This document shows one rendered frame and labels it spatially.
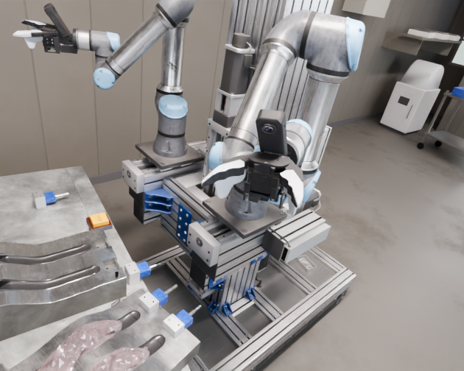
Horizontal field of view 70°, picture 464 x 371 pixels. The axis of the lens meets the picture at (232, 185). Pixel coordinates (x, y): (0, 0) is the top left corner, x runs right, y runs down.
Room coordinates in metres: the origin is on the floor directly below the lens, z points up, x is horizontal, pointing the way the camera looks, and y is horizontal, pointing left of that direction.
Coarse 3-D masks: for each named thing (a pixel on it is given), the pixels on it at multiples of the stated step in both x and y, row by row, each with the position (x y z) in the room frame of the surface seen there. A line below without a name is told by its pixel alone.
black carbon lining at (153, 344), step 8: (136, 312) 0.62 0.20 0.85; (120, 320) 0.58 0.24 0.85; (128, 320) 0.59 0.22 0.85; (136, 320) 0.59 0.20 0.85; (152, 336) 0.55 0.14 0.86; (160, 336) 0.56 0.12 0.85; (144, 344) 0.53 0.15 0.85; (152, 344) 0.53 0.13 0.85; (160, 344) 0.54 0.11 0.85; (152, 352) 0.51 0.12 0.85
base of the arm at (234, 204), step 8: (232, 192) 0.97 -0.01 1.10; (240, 192) 0.94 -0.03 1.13; (232, 200) 0.95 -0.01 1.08; (240, 200) 0.93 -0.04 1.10; (232, 208) 0.93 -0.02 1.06; (240, 208) 0.92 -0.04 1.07; (248, 208) 0.93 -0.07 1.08; (256, 208) 0.93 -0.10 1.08; (264, 208) 0.96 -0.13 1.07; (240, 216) 0.92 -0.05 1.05; (248, 216) 0.92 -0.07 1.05; (256, 216) 0.93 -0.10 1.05
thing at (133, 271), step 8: (128, 264) 0.79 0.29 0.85; (136, 264) 0.81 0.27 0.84; (144, 264) 0.82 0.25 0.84; (152, 264) 0.84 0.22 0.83; (160, 264) 0.85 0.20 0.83; (128, 272) 0.76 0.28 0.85; (136, 272) 0.77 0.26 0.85; (144, 272) 0.79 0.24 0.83; (128, 280) 0.76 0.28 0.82; (136, 280) 0.77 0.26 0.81
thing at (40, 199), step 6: (36, 192) 1.08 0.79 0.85; (42, 192) 1.09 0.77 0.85; (48, 192) 1.11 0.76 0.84; (66, 192) 1.15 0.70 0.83; (36, 198) 1.05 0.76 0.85; (42, 198) 1.06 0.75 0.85; (48, 198) 1.08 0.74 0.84; (54, 198) 1.09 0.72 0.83; (36, 204) 1.04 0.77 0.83; (42, 204) 1.06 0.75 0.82
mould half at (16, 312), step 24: (72, 240) 0.82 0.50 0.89; (0, 264) 0.63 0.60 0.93; (24, 264) 0.67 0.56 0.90; (48, 264) 0.71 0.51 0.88; (72, 264) 0.72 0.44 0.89; (96, 264) 0.74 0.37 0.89; (72, 288) 0.64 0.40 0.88; (96, 288) 0.65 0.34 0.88; (120, 288) 0.70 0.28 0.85; (0, 312) 0.50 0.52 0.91; (24, 312) 0.54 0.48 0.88; (48, 312) 0.57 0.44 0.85; (72, 312) 0.61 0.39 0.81; (0, 336) 0.50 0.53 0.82
